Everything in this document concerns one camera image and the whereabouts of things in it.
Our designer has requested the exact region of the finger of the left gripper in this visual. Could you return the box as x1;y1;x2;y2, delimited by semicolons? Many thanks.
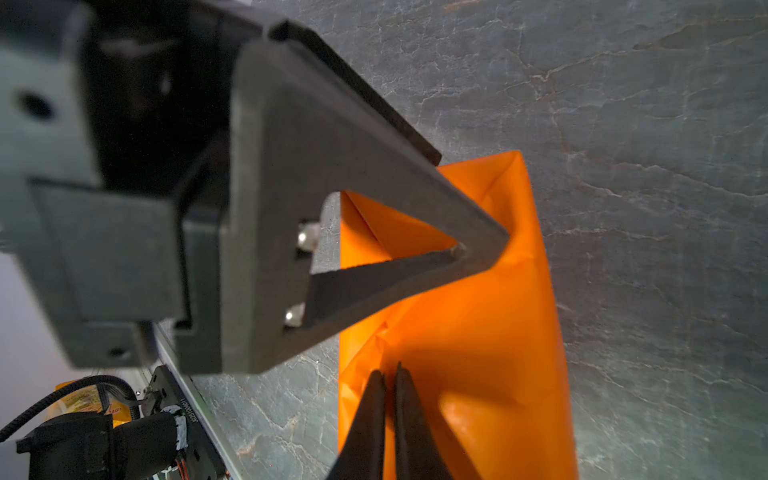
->
268;20;442;166
220;40;509;373

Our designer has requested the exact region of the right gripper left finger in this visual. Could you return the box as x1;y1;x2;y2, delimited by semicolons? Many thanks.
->
326;370;386;480

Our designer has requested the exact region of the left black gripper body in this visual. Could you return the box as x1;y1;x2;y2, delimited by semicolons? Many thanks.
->
1;1;288;374

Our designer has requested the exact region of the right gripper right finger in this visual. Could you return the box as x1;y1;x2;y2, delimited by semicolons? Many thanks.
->
394;363;453;480

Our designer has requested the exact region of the yellow plastic bag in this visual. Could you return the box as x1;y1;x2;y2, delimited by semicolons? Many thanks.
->
45;377;140;427

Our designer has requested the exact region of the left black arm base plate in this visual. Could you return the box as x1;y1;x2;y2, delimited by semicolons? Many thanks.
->
140;365;231;480

